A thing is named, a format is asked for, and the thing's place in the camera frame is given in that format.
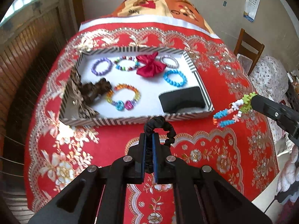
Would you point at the orange love print blanket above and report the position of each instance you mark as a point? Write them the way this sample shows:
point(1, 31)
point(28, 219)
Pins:
point(178, 9)

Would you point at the red floral tablecloth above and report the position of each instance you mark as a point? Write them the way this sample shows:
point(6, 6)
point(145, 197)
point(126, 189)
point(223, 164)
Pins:
point(243, 153)

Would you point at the wooden chair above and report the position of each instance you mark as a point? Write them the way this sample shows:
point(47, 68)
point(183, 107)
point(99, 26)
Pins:
point(249, 47)

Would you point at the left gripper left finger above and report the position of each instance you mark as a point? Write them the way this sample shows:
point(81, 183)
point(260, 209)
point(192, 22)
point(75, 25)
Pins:
point(137, 165)

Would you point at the black velvet cushion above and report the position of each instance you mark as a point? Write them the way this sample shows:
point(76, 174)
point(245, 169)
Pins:
point(173, 101)

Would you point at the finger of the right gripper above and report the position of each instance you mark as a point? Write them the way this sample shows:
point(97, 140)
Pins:
point(285, 117)

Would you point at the floral white fabric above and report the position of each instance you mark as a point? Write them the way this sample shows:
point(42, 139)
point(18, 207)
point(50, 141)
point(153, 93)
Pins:
point(270, 80)

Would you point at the black scrunchie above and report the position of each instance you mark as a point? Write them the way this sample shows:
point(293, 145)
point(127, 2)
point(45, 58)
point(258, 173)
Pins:
point(160, 122)

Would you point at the striped jewelry tray box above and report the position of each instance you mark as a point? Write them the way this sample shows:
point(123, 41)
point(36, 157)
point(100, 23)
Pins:
point(134, 99)

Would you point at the brown scrunchie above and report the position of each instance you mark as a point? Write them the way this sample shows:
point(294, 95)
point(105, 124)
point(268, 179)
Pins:
point(90, 91)

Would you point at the leopard print bow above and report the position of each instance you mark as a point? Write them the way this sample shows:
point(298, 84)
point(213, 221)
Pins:
point(82, 110)

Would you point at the red satin bow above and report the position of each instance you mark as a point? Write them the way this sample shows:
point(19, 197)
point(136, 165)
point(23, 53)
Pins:
point(152, 67)

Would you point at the white gloved right hand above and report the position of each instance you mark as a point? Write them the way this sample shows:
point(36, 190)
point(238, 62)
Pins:
point(287, 186)

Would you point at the wall calendar poster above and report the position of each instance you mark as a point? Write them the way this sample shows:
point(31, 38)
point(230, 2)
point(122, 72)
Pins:
point(250, 9)

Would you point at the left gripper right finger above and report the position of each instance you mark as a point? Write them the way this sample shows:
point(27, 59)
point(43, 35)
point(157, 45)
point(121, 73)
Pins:
point(163, 172)

